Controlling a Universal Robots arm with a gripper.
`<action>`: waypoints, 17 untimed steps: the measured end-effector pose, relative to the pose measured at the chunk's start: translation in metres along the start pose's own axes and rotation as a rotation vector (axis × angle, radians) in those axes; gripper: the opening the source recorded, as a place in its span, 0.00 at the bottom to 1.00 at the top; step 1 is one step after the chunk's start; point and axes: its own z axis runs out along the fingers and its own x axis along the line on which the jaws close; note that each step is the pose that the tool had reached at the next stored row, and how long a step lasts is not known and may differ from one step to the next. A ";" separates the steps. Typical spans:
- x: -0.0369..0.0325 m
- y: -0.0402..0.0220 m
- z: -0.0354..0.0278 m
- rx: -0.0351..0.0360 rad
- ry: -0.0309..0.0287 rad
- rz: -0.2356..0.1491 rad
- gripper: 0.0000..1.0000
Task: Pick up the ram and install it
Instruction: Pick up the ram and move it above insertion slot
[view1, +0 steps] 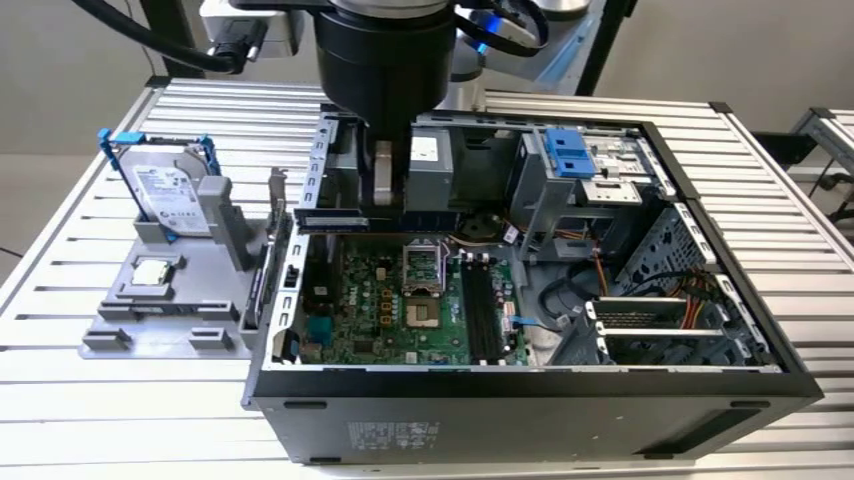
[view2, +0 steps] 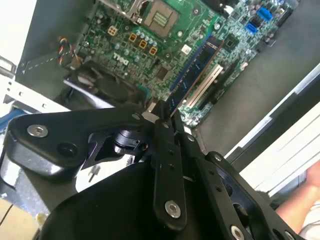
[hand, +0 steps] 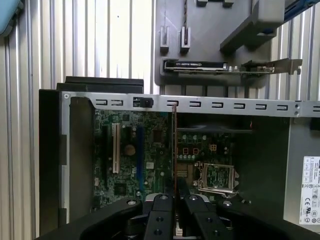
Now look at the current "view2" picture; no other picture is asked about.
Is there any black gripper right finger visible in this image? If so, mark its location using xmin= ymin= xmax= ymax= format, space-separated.
xmin=172 ymin=109 xmax=303 ymax=240

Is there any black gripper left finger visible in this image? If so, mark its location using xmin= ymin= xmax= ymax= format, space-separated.
xmin=6 ymin=100 xmax=188 ymax=230

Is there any dark RAM stick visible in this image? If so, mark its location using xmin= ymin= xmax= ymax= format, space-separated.
xmin=166 ymin=34 xmax=225 ymax=118

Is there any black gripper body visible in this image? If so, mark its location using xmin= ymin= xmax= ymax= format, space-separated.
xmin=39 ymin=162 xmax=225 ymax=240

